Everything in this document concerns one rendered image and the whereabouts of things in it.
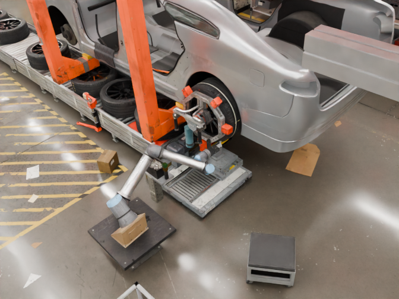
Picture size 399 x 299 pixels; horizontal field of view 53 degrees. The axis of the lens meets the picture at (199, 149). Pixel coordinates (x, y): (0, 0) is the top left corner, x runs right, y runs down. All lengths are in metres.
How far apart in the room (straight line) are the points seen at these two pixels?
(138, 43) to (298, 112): 1.57
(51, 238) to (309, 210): 2.69
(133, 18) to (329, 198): 2.73
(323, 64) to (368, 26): 3.80
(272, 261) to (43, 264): 2.20
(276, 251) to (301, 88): 1.43
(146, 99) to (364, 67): 3.22
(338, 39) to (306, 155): 3.97
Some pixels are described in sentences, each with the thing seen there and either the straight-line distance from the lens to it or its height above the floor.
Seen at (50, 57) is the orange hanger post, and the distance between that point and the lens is 5.70.
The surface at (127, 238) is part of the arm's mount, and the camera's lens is 3.77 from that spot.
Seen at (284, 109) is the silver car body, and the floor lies 1.26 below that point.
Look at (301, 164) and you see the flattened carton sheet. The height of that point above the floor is 0.01.
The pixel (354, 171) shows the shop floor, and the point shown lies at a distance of 5.00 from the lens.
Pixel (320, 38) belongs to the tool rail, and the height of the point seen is 2.82.
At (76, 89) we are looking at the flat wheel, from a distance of 5.95.
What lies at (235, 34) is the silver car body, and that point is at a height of 1.76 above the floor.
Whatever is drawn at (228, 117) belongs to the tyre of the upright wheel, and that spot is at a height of 0.96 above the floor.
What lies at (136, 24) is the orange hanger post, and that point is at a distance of 3.80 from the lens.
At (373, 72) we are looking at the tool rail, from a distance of 1.11.
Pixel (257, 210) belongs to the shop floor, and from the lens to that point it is 4.38.
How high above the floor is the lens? 3.30
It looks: 40 degrees down
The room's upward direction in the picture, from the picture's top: 4 degrees counter-clockwise
